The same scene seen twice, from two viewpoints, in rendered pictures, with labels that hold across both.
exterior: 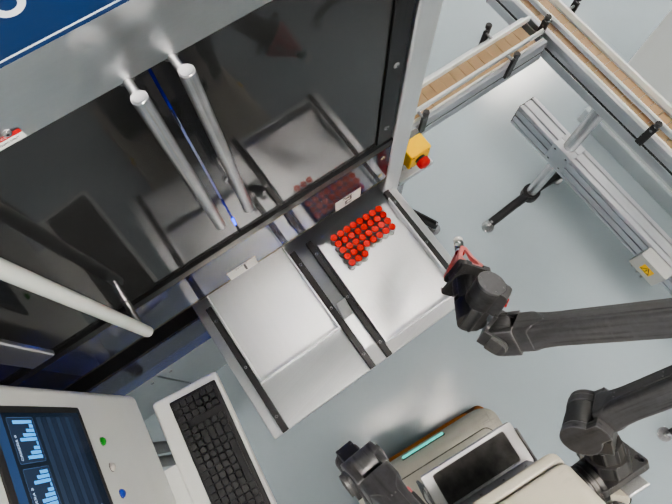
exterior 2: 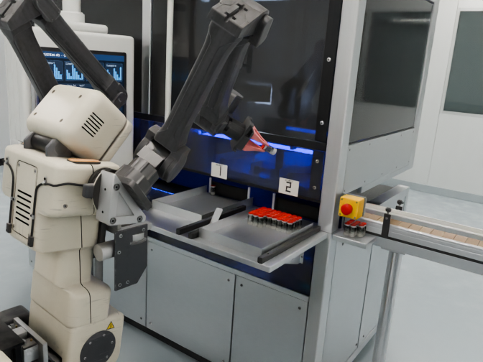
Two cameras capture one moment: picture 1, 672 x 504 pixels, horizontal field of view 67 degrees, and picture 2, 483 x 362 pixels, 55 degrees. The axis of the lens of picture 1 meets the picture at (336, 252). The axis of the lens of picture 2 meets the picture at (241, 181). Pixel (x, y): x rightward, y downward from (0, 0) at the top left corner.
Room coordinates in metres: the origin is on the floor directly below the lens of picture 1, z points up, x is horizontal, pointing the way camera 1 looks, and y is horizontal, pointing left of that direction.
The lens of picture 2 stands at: (-0.25, -1.56, 1.47)
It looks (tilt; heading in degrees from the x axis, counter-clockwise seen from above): 14 degrees down; 68
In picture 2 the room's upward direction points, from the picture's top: 4 degrees clockwise
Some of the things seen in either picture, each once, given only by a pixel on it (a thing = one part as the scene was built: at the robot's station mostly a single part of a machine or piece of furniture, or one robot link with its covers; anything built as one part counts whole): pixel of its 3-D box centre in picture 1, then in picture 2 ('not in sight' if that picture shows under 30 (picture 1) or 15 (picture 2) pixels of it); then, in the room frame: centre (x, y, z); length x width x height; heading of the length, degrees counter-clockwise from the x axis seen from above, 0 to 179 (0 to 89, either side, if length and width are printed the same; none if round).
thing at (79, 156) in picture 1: (86, 247); (190, 50); (0.28, 0.42, 1.50); 0.47 x 0.01 x 0.59; 123
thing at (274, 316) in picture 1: (267, 305); (204, 202); (0.30, 0.20, 0.90); 0.34 x 0.26 x 0.04; 33
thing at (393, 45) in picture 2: not in sight; (395, 64); (1.07, 0.08, 1.50); 0.85 x 0.01 x 0.59; 33
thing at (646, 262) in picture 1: (651, 266); not in sight; (0.48, -1.16, 0.50); 0.12 x 0.05 x 0.09; 33
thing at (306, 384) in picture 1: (331, 293); (226, 223); (0.34, 0.02, 0.87); 0.70 x 0.48 x 0.02; 123
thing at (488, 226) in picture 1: (527, 196); not in sight; (0.96, -0.92, 0.07); 0.50 x 0.08 x 0.14; 123
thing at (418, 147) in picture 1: (412, 149); (351, 206); (0.72, -0.23, 0.99); 0.08 x 0.07 x 0.07; 33
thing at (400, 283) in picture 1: (387, 268); (257, 229); (0.40, -0.15, 0.90); 0.34 x 0.26 x 0.04; 33
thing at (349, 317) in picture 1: (354, 323); (207, 220); (0.24, -0.05, 0.91); 0.14 x 0.03 x 0.06; 32
